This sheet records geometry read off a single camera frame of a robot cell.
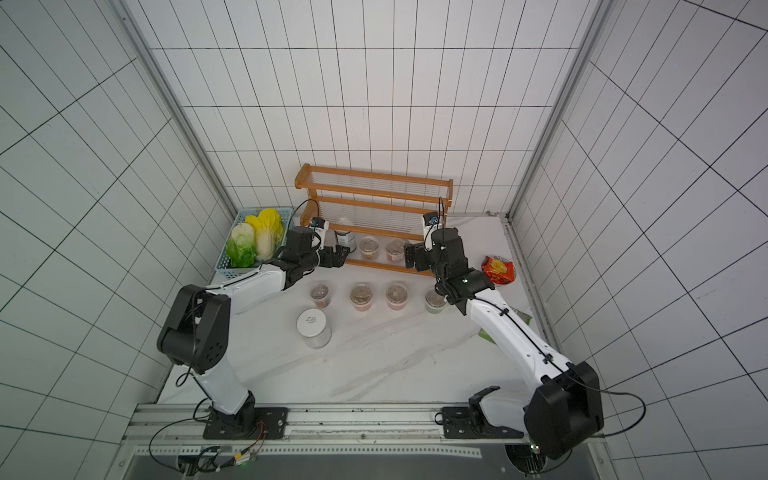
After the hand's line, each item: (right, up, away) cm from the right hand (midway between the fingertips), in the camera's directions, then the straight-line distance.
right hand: (410, 240), depth 80 cm
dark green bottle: (-21, 0, +20) cm, 29 cm away
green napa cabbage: (-55, -2, +17) cm, 57 cm away
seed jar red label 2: (-3, -17, +10) cm, 20 cm away
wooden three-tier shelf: (-12, +10, +44) cm, 47 cm away
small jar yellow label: (-13, -2, +21) cm, 25 cm away
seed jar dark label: (-27, -17, +10) cm, 33 cm away
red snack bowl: (+31, -10, +18) cm, 37 cm away
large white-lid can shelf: (-27, -24, +1) cm, 36 cm away
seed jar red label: (-14, -17, +10) cm, 25 cm away
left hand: (-24, -4, +15) cm, 29 cm away
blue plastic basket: (-58, -11, +17) cm, 61 cm away
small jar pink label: (-4, -4, +20) cm, 21 cm away
